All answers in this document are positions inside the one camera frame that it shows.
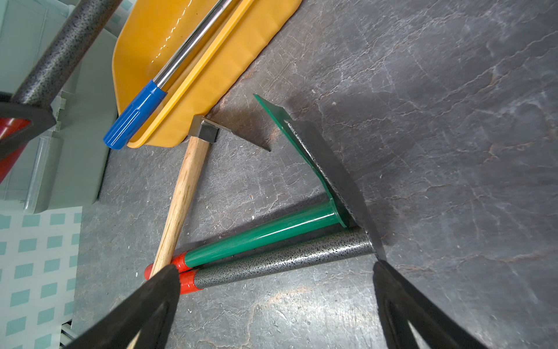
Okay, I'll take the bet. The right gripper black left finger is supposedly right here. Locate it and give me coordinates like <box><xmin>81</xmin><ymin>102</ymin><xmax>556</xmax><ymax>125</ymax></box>
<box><xmin>68</xmin><ymin>266</ymin><xmax>180</xmax><ymax>348</ymax></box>

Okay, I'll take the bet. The wooden handled small hoe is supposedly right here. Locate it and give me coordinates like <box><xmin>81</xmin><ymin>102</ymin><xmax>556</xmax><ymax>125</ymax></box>
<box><xmin>126</xmin><ymin>115</ymin><xmax>272</xmax><ymax>349</ymax></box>

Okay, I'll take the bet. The green handled small hoe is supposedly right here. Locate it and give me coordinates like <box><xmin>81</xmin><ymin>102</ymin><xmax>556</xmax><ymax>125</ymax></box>
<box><xmin>165</xmin><ymin>95</ymin><xmax>350</xmax><ymax>273</ymax></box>

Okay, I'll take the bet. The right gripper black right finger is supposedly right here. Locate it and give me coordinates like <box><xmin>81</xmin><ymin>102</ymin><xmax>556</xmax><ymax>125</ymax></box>
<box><xmin>373</xmin><ymin>260</ymin><xmax>485</xmax><ymax>348</ymax></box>

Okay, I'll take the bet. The yellow plastic tray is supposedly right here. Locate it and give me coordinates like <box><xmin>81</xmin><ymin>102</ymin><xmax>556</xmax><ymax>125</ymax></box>
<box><xmin>112</xmin><ymin>1</ymin><xmax>300</xmax><ymax>148</ymax></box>

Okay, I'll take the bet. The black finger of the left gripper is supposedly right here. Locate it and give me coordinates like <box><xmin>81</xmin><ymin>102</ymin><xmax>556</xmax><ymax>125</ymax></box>
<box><xmin>1</xmin><ymin>92</ymin><xmax>56</xmax><ymax>159</ymax></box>

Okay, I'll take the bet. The translucent green storage box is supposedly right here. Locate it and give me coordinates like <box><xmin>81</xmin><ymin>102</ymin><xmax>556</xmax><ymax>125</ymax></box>
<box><xmin>1</xmin><ymin>1</ymin><xmax>134</xmax><ymax>214</ymax></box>

